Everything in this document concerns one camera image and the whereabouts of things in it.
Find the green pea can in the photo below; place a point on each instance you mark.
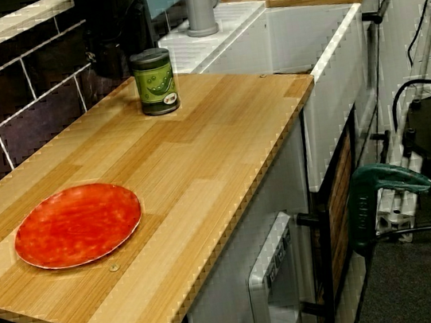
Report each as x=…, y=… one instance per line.
x=156, y=85

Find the brass countertop screw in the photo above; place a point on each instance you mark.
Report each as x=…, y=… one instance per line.
x=113, y=267
x=262, y=76

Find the white sink unit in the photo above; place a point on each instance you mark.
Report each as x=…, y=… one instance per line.
x=333, y=113

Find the white kitchen cabinet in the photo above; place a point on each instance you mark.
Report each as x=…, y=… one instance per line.
x=225, y=288

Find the wooden slat crate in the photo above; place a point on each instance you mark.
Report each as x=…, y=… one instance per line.
x=340, y=208

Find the grey dispenser panel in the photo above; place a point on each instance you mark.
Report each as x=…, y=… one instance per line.
x=258, y=292

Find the white curved faucet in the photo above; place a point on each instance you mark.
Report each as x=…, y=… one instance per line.
x=200, y=11

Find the red round plate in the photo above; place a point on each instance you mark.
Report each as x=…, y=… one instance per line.
x=76, y=225

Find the green clamp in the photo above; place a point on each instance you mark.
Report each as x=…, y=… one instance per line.
x=366, y=204

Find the dark tile backsplash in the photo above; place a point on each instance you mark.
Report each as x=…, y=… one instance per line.
x=10, y=98

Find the pale shelf board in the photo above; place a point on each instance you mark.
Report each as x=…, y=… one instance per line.
x=20, y=28

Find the black hutch frame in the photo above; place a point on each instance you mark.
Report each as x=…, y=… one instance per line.
x=113, y=31

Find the aluminium frame rail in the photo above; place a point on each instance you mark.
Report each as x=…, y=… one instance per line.
x=398, y=218

